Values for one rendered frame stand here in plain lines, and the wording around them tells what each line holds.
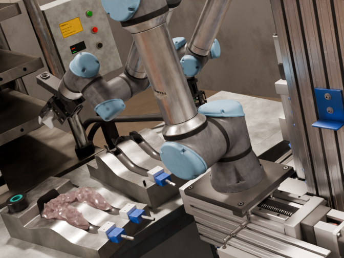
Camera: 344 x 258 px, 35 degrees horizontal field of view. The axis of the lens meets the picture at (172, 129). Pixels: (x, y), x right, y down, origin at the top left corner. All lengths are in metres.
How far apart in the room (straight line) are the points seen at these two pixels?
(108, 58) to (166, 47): 1.51
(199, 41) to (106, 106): 0.48
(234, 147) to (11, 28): 3.80
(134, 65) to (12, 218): 0.83
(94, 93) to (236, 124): 0.40
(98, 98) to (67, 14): 1.19
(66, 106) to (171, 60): 0.50
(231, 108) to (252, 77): 3.44
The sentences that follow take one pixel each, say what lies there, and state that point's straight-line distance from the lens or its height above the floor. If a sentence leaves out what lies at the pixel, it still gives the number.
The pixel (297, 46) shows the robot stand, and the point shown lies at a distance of 1.36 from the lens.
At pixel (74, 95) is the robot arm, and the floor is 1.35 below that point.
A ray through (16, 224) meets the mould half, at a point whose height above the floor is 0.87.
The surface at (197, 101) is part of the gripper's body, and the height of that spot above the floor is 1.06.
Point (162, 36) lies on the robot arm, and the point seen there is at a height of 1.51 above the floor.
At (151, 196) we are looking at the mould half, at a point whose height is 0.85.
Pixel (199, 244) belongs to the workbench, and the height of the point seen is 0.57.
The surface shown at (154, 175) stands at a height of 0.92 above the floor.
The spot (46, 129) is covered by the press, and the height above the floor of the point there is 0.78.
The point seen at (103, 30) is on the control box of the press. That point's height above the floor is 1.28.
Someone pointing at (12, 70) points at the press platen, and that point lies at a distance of 2.50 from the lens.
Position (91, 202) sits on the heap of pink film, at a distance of 1.96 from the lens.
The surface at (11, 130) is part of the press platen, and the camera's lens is 2.53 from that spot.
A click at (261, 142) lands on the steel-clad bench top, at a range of 2.23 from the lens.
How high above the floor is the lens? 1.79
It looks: 23 degrees down
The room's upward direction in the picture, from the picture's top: 16 degrees counter-clockwise
